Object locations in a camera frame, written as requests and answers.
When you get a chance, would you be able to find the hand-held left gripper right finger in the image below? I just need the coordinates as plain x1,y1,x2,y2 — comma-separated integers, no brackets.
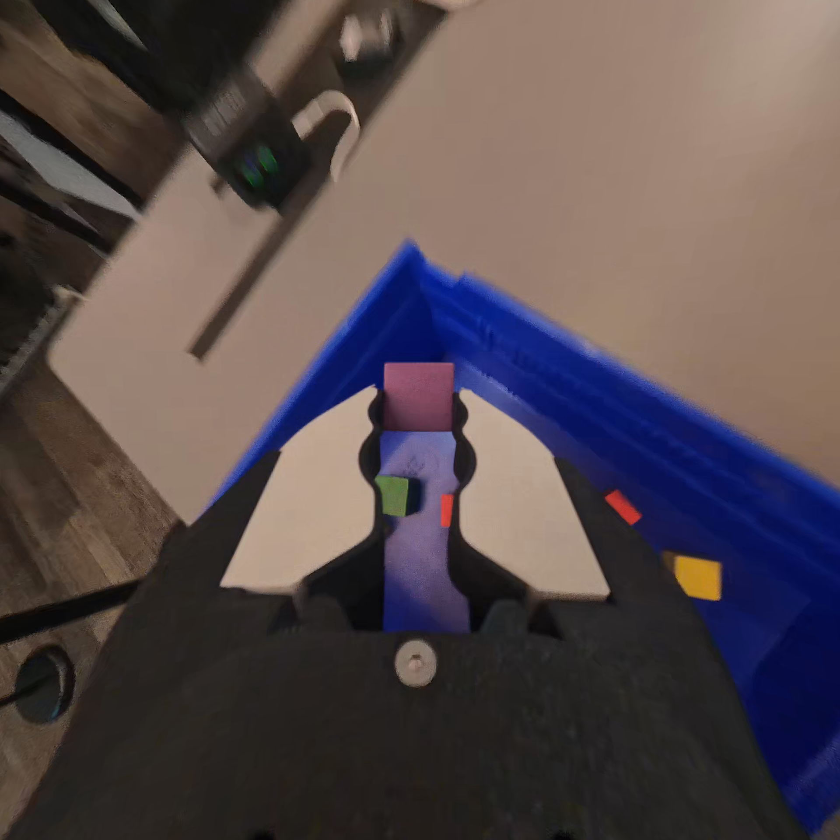
448,389,613,605

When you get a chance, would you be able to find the black metal bar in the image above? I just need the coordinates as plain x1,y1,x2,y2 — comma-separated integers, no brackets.
0,581,142,644

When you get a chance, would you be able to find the white cable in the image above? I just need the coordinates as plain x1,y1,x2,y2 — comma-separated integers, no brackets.
292,91,361,181

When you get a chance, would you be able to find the black round device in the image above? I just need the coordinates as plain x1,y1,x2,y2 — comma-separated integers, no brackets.
184,69,312,211

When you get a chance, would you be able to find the yellow cube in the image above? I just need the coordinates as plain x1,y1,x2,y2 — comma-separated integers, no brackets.
663,551,723,601

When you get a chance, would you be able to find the black round foot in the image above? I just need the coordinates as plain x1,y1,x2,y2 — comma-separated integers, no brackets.
14,646,74,725

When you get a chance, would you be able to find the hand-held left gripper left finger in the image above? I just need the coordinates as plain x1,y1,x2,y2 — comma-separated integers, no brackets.
220,386,388,597

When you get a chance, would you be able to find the blue plastic bin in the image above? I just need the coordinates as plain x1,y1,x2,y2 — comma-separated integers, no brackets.
203,239,840,837

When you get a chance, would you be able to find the green cube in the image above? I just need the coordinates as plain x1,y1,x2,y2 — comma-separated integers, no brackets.
375,476,421,517

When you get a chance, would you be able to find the purple cube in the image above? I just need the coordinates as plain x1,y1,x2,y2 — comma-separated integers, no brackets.
384,363,455,432

